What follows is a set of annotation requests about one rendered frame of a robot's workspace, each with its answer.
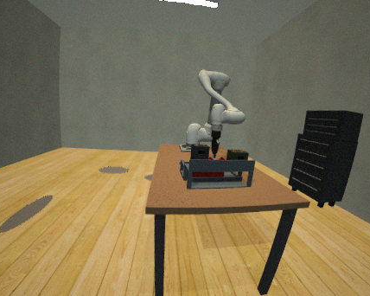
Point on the dark green case with orange latches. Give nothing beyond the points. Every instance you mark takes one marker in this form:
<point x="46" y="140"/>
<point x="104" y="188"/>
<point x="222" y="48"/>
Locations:
<point x="236" y="155"/>

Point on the grey metal shelf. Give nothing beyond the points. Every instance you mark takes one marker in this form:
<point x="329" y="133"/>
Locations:
<point x="230" y="179"/>

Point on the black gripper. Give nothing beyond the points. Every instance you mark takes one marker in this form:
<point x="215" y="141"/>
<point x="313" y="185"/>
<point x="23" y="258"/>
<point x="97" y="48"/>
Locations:
<point x="215" y="143"/>

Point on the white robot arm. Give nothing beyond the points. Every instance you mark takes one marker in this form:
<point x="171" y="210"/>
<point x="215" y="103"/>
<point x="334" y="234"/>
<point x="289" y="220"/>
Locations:
<point x="213" y="83"/>

